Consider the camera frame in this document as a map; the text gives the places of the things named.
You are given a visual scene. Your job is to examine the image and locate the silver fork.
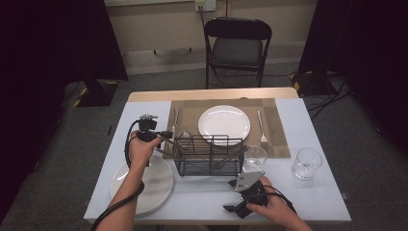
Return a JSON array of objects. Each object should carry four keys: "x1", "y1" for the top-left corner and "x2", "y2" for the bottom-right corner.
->
[{"x1": 256, "y1": 110, "x2": 269, "y2": 145}]

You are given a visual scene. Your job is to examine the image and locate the left hand-held gripper cable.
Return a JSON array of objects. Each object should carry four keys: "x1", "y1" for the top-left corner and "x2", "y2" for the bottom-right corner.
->
[{"x1": 90, "y1": 118, "x2": 145, "y2": 231}]

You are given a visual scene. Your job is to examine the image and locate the stack of white plates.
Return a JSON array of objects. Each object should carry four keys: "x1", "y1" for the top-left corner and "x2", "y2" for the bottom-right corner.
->
[{"x1": 110, "y1": 155, "x2": 175, "y2": 216}]

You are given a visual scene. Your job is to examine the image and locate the white dinner plate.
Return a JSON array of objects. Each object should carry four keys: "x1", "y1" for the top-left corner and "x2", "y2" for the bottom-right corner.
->
[{"x1": 197, "y1": 104, "x2": 252, "y2": 147}]

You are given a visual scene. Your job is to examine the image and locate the person's left hand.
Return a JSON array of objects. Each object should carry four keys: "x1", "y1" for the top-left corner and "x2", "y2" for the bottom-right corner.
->
[{"x1": 128, "y1": 130, "x2": 163, "y2": 169}]

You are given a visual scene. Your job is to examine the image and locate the person's right hand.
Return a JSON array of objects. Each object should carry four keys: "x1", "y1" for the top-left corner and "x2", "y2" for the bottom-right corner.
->
[{"x1": 245, "y1": 176, "x2": 298, "y2": 227}]

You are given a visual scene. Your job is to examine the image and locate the brown woven placemat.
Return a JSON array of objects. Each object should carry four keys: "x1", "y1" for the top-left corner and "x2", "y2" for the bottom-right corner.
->
[{"x1": 162, "y1": 98, "x2": 292, "y2": 160}]

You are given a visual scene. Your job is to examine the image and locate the black stand base yellow stripes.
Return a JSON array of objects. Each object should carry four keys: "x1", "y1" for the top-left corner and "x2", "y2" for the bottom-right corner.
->
[{"x1": 72, "y1": 79, "x2": 119, "y2": 108}]

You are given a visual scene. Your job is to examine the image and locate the black wire cutlery basket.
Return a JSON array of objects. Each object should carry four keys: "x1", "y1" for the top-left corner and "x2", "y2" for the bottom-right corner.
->
[{"x1": 172, "y1": 134, "x2": 245, "y2": 178}]

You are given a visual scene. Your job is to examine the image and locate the clear drinking glass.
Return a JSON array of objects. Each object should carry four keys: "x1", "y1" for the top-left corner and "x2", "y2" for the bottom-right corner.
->
[
  {"x1": 242, "y1": 144, "x2": 268, "y2": 174},
  {"x1": 292, "y1": 147, "x2": 323, "y2": 180}
]

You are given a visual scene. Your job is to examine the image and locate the white wall outlet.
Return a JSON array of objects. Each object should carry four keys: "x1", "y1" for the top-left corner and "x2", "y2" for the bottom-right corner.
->
[{"x1": 194, "y1": 0, "x2": 217, "y2": 13}]

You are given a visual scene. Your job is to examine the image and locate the silver table knife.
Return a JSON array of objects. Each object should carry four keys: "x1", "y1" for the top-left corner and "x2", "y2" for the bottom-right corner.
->
[{"x1": 168, "y1": 106, "x2": 181, "y2": 152}]

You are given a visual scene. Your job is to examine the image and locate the black outlet cable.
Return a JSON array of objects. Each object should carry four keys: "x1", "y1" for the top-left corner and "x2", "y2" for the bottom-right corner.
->
[{"x1": 198, "y1": 5, "x2": 209, "y2": 33}]

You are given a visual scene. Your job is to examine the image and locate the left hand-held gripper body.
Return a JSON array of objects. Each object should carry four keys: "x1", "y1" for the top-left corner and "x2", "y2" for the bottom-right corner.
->
[{"x1": 137, "y1": 114, "x2": 159, "y2": 143}]

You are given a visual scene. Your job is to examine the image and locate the black curtain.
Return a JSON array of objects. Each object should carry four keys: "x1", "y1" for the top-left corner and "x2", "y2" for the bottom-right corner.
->
[
  {"x1": 0, "y1": 0, "x2": 129, "y2": 222},
  {"x1": 297, "y1": 0, "x2": 408, "y2": 155}
]

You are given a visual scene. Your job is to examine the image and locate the black folding chair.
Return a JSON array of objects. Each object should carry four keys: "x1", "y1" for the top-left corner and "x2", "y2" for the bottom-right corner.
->
[{"x1": 204, "y1": 17, "x2": 273, "y2": 90}]

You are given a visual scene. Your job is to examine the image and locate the right hand-held gripper cable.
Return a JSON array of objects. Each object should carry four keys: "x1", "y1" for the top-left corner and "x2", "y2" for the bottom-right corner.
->
[{"x1": 264, "y1": 185, "x2": 297, "y2": 215}]

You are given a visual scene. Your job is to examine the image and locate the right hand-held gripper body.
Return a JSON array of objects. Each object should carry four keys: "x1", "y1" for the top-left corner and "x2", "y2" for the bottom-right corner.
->
[{"x1": 235, "y1": 170, "x2": 269, "y2": 219}]

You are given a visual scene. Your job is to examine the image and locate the black floor cables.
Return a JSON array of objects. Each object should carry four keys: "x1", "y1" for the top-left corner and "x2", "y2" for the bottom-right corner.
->
[{"x1": 302, "y1": 71, "x2": 352, "y2": 121}]

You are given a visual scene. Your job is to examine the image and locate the hand-held gripper cable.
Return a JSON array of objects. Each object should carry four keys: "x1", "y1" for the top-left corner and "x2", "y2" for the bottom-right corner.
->
[
  {"x1": 90, "y1": 118, "x2": 145, "y2": 231},
  {"x1": 264, "y1": 185, "x2": 297, "y2": 215}
]

